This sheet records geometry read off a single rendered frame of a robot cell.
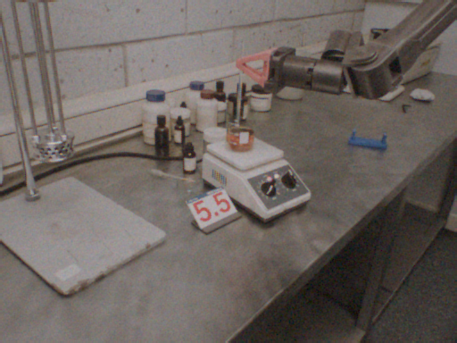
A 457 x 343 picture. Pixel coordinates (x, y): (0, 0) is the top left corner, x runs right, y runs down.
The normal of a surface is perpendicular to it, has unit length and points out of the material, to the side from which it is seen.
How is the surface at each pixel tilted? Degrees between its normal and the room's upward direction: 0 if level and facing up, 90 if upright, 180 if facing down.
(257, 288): 0
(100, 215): 0
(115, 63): 90
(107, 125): 90
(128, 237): 0
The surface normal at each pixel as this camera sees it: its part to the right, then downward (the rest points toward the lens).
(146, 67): 0.76, 0.33
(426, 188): -0.64, 0.33
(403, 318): 0.05, -0.88
